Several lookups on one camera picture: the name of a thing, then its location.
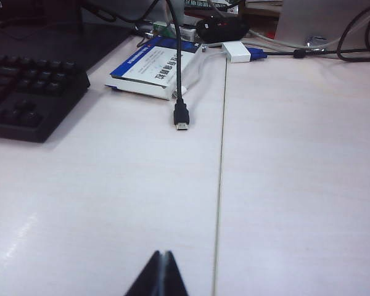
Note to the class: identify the blue and white flat box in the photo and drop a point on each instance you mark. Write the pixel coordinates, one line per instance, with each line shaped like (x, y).
(148, 71)

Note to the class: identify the wooden shelf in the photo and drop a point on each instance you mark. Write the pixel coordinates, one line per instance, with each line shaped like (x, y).
(262, 18)

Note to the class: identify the black keyboard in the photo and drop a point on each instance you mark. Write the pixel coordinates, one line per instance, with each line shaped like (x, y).
(24, 101)

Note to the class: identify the metal partition foot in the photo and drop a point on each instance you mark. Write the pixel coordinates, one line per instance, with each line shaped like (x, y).
(316, 40)

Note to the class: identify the small white box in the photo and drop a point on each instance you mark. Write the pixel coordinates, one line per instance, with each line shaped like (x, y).
(188, 34)

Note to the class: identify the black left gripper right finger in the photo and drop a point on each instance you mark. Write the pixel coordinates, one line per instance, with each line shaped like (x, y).
(174, 277)

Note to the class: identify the white video adapter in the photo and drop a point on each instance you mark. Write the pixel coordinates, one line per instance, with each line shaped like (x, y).
(237, 52)

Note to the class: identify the small green box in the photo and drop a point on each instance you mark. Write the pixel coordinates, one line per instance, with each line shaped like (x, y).
(161, 29)

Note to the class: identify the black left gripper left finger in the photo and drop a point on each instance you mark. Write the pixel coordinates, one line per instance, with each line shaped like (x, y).
(149, 277)

